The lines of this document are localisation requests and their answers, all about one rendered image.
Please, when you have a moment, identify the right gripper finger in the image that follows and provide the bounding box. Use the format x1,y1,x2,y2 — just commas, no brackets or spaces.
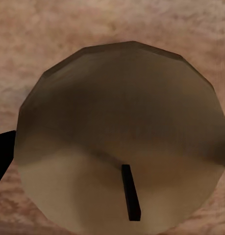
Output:
0,130,16,180

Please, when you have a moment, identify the pillar candle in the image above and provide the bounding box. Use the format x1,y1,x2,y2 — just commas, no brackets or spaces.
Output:
13,41,225,235

